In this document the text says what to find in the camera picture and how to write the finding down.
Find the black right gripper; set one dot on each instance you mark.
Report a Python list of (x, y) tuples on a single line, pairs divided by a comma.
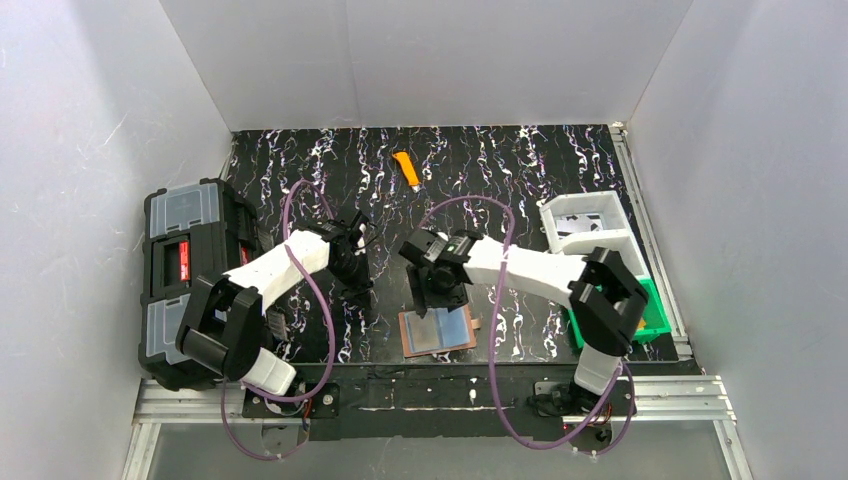
[(436, 287)]

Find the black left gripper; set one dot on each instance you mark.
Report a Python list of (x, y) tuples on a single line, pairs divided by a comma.
[(356, 275)]

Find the white credit card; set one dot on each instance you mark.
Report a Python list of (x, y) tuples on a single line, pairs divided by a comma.
[(578, 223)]

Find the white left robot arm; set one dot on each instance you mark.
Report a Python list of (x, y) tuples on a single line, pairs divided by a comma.
[(224, 324)]

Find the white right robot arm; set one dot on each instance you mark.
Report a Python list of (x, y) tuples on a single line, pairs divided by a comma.
[(553, 277)]

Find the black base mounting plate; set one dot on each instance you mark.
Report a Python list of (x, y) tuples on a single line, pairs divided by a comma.
[(433, 400)]

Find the orange utility knife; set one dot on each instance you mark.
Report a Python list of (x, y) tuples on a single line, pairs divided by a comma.
[(408, 169)]

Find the white plastic bin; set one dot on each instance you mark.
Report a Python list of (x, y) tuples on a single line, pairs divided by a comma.
[(616, 234)]

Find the green plastic bin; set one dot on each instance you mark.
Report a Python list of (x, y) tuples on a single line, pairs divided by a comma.
[(652, 318)]

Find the aluminium frame rail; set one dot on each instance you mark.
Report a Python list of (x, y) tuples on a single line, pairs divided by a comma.
[(657, 398)]

